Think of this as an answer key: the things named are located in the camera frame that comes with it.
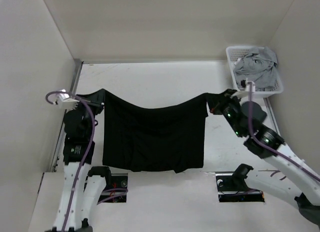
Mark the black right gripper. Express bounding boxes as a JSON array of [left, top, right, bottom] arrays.
[[204, 88, 245, 136]]

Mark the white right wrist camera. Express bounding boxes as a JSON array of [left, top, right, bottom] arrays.
[[231, 79, 256, 98]]

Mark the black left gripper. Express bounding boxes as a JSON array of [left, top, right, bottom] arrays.
[[73, 88, 106, 137]]

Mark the black tank top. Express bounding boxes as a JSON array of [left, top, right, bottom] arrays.
[[80, 89, 209, 173]]

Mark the grey tank tops pile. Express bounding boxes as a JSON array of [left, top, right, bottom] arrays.
[[233, 47, 278, 91]]

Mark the aluminium frame rail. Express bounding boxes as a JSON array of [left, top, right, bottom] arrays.
[[263, 98, 280, 134], [48, 58, 84, 171]]

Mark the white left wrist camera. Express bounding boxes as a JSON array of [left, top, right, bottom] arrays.
[[53, 90, 79, 110]]

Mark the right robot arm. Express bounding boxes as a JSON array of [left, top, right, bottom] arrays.
[[206, 89, 320, 225]]

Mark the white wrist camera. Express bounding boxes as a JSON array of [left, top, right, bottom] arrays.
[[231, 79, 256, 98], [53, 90, 79, 110]]

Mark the left aluminium frame rail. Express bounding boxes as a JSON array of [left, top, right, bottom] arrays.
[[48, 58, 84, 171]]

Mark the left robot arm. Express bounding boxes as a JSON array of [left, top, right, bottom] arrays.
[[45, 90, 112, 231]]

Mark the white plastic laundry basket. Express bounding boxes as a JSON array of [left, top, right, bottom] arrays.
[[225, 46, 284, 98]]

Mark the right aluminium frame rail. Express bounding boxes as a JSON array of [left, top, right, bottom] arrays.
[[263, 98, 280, 134]]

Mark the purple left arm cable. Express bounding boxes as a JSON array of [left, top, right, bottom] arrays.
[[44, 91, 129, 232]]

